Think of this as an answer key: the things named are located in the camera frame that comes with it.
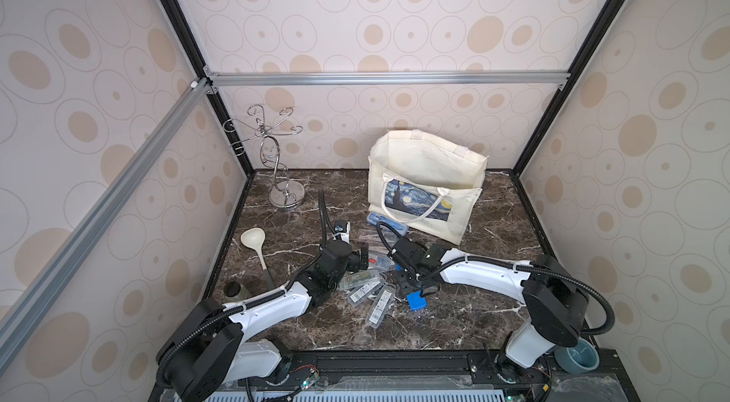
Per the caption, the clear case barcode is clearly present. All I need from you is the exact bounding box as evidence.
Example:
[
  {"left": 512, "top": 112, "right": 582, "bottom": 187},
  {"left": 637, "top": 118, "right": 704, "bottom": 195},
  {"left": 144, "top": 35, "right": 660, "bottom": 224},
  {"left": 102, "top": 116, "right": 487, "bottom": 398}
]
[
  {"left": 346, "top": 278, "right": 384, "bottom": 306},
  {"left": 366, "top": 285, "right": 395, "bottom": 329}
]

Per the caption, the cream spoon grey handle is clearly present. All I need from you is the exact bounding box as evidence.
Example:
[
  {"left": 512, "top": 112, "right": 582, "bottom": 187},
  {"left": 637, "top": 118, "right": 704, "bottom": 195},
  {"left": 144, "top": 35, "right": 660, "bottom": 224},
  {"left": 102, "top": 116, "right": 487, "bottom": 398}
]
[{"left": 240, "top": 227, "right": 276, "bottom": 290}]

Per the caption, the clear case pink compass upper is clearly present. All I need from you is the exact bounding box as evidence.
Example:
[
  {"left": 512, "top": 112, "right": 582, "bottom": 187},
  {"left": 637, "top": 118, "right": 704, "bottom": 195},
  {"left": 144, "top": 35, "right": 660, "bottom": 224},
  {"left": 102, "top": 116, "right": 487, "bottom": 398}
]
[{"left": 357, "top": 229, "right": 382, "bottom": 244}]

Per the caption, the chrome wire jewelry stand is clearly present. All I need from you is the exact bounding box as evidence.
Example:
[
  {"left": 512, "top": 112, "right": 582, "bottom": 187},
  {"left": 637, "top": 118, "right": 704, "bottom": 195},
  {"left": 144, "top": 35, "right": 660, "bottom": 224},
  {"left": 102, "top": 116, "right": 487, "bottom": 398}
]
[{"left": 222, "top": 104, "right": 305, "bottom": 209}]

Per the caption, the aluminium rail left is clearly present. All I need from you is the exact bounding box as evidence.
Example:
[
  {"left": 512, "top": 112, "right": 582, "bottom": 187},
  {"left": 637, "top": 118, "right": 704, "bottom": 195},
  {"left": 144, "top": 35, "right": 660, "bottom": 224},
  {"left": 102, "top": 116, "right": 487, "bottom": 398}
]
[{"left": 1, "top": 77, "right": 212, "bottom": 373}]

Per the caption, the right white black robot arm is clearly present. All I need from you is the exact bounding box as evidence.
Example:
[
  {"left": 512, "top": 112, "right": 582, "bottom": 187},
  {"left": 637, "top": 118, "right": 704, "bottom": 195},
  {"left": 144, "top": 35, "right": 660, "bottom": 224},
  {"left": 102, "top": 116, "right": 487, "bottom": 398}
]
[{"left": 376, "top": 222, "right": 616, "bottom": 382}]

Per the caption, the horizontal aluminium rail back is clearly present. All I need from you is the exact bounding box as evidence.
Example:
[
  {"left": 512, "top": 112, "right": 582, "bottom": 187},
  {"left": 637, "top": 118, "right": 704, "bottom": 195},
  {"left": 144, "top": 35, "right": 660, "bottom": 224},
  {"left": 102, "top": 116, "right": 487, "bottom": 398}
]
[{"left": 192, "top": 70, "right": 570, "bottom": 90}]

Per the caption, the teal ceramic cup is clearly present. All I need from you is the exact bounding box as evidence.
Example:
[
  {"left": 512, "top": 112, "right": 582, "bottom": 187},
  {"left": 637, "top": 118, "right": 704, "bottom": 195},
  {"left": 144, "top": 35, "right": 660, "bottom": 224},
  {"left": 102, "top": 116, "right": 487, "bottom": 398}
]
[{"left": 554, "top": 339, "right": 600, "bottom": 375}]

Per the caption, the blue opaque case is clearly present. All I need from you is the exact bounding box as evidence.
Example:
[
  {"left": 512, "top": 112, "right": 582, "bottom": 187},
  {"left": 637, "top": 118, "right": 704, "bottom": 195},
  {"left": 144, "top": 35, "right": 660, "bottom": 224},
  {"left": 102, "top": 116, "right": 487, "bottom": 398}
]
[{"left": 406, "top": 291, "right": 428, "bottom": 311}]

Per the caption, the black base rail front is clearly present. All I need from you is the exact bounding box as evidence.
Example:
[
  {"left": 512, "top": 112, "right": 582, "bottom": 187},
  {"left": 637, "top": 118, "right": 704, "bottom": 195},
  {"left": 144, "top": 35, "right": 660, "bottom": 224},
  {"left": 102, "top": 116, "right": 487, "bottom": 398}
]
[{"left": 233, "top": 350, "right": 639, "bottom": 401}]

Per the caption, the cream canvas starry-night tote bag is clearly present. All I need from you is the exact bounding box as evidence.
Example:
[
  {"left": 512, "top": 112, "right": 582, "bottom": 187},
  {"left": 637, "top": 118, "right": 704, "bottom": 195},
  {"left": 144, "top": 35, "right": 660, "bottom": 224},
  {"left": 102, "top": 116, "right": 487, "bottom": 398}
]
[{"left": 368, "top": 130, "right": 489, "bottom": 245}]

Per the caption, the clear case green compass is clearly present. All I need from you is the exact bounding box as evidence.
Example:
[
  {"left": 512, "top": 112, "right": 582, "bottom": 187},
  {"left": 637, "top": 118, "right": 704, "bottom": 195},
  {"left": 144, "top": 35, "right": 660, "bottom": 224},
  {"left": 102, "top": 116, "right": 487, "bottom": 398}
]
[{"left": 338, "top": 269, "right": 380, "bottom": 291}]

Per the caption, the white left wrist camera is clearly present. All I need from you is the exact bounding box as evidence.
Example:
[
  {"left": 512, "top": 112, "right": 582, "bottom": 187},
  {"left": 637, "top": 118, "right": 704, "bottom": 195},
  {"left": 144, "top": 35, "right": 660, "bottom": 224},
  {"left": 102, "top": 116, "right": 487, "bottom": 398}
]
[{"left": 333, "top": 220, "right": 351, "bottom": 244}]

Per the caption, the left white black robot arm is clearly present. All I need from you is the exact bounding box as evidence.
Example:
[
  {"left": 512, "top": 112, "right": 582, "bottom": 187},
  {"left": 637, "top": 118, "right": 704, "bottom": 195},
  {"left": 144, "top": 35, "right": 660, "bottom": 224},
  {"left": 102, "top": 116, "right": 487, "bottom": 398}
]
[{"left": 156, "top": 190, "right": 368, "bottom": 401}]

